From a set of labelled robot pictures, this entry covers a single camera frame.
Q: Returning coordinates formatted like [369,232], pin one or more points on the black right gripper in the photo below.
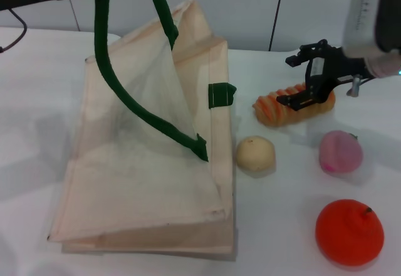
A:
[335,66]

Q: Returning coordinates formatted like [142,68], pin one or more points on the striped orange bread loaf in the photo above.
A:
[282,116]

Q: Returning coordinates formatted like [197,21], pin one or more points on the thin dark vertical rod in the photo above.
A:
[276,12]

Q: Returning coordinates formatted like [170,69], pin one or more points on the pink peach toy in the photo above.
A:
[341,153]

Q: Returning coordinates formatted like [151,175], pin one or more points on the round cream bun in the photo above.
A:
[255,153]

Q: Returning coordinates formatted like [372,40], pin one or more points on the white tablecloth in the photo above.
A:
[37,106]

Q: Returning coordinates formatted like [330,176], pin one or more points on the orange fruit toy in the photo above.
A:
[347,232]

